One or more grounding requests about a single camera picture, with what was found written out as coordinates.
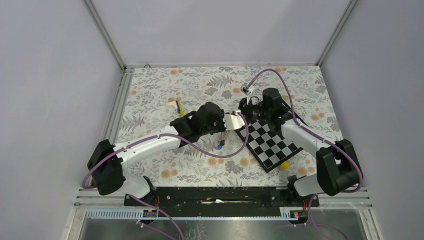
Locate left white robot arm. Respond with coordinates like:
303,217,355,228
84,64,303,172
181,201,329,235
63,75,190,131
87,102,226,206

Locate yellow cube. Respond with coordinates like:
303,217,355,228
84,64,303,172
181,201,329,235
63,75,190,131
280,161,290,170

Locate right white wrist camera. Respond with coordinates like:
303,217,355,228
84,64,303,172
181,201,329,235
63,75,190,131
240,83,255,96

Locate yellow and purple block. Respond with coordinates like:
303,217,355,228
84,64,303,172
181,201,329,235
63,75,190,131
168,100,185,117

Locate floral patterned mat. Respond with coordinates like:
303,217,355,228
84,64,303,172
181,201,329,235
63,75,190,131
116,66,343,187

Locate aluminium frame post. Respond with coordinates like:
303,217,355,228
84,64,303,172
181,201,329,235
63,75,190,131
82,0,127,72
315,0,358,67

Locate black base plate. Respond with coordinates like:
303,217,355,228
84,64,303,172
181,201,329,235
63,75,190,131
142,186,311,217

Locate purple cable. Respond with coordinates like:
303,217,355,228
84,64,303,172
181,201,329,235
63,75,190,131
81,111,249,240
245,68,364,240

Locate slotted cable duct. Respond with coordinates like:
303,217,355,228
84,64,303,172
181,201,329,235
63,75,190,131
85,207,299,221

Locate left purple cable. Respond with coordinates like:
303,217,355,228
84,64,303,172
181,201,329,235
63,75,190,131
81,111,249,240

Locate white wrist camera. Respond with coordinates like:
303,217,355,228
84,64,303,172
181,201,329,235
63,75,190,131
223,110,246,131
240,83,255,96

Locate black white checkerboard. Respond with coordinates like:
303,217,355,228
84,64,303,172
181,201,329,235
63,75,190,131
246,117,303,173

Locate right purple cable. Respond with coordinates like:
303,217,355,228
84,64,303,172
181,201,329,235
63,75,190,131
245,68,364,240

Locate right aluminium frame post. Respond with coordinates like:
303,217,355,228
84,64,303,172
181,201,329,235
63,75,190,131
315,0,358,67

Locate left aluminium frame post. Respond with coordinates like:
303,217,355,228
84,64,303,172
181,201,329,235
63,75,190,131
82,0,127,72

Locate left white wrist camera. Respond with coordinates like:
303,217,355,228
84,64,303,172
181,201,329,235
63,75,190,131
223,110,246,131

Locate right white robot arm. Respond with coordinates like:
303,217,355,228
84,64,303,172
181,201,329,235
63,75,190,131
238,86,363,206

